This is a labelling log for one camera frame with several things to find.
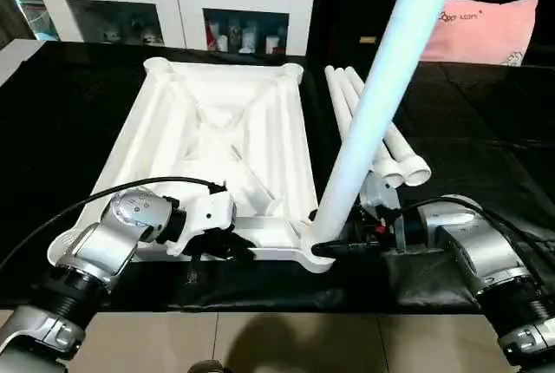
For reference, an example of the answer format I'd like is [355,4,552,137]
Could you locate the white plastic table leg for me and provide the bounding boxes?
[347,66,433,187]
[310,0,469,251]
[325,66,358,144]
[336,66,407,190]

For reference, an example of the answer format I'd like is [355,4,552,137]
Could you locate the black work mat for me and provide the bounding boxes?
[0,39,555,315]

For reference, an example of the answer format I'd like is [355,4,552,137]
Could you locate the pink printed pillow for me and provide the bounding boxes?
[420,0,539,67]

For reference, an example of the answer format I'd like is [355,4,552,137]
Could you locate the black sofa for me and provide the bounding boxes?
[310,0,555,66]

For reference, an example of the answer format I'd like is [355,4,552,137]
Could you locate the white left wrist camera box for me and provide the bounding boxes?
[169,189,237,258]

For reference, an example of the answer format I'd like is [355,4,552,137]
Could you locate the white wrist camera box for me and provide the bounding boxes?
[358,169,402,218]
[169,189,237,258]

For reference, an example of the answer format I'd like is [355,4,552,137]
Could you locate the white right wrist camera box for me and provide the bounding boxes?
[358,169,402,218]

